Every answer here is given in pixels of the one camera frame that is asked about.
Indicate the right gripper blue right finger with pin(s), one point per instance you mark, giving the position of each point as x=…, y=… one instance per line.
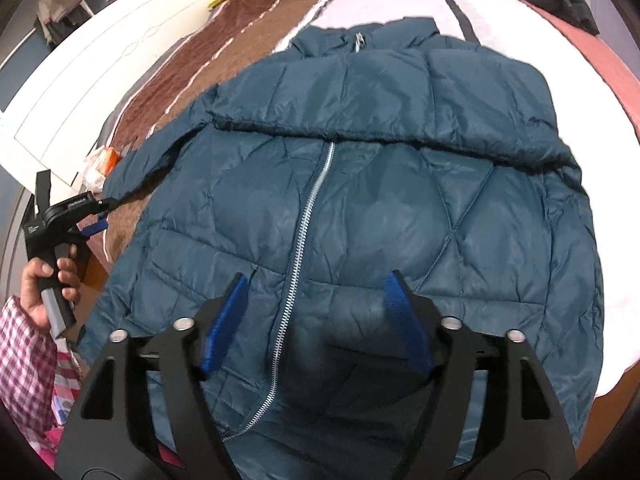
x=407, y=324

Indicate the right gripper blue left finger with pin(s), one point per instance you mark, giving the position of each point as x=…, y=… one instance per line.
x=221, y=332

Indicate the teal quilted puffer jacket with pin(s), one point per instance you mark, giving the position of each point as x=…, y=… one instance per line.
x=340, y=239

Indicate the plaid pink sleeve forearm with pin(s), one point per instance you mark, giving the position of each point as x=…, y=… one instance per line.
x=28, y=361

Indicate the person's left hand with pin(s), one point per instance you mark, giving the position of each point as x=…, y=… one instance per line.
x=30, y=295

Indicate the orange white plastic packet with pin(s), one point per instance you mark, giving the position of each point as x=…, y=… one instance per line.
x=97, y=166

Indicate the white padded headboard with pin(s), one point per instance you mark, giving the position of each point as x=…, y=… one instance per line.
x=56, y=117

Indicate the striped fleece bed blanket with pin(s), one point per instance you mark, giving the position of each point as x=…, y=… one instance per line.
x=500, y=60

